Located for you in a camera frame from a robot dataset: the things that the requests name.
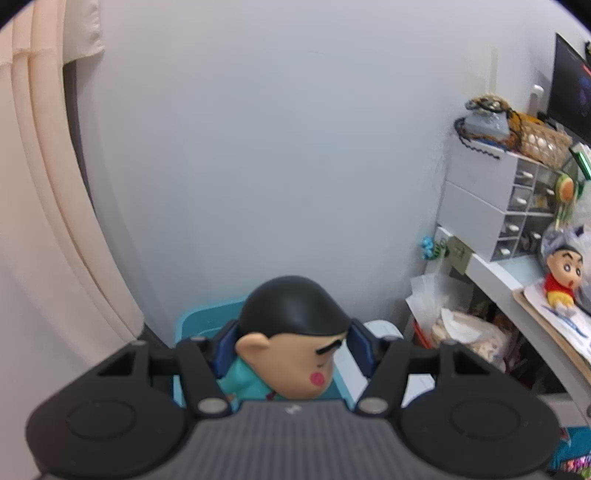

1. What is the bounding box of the cream curtain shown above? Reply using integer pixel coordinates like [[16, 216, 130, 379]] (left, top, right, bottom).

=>
[[1, 1, 144, 363]]

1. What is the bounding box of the woven wicker basket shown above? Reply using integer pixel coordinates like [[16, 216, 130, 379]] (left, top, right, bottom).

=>
[[510, 112, 573, 170]]

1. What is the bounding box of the Shin-chan plush red shirt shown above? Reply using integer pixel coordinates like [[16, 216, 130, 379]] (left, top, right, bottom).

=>
[[544, 245, 584, 317]]

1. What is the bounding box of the patterned tissue box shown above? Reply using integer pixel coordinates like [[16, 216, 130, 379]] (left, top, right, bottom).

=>
[[431, 309, 510, 371]]

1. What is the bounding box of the clear plastic bag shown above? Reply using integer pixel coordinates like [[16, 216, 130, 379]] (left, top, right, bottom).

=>
[[541, 175, 590, 318]]

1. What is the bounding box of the Shin-chan figure teal pajamas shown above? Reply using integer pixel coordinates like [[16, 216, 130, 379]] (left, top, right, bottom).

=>
[[218, 276, 352, 402]]

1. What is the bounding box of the white bin lid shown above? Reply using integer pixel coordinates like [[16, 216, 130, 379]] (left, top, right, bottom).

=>
[[335, 319, 435, 416]]

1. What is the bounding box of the white desk shelf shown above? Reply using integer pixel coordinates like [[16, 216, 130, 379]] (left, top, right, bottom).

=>
[[465, 254, 590, 426]]

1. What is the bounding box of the blue green small toy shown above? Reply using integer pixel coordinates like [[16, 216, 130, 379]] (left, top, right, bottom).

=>
[[421, 237, 449, 261]]

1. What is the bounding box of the teal plastic storage bin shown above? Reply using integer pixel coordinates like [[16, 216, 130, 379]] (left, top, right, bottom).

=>
[[175, 297, 355, 407]]

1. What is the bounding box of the white drawer organizer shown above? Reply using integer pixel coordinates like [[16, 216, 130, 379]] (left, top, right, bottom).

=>
[[437, 137, 559, 262]]

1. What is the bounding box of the computer monitor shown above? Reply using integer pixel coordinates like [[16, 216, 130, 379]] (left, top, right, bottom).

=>
[[547, 34, 591, 145]]

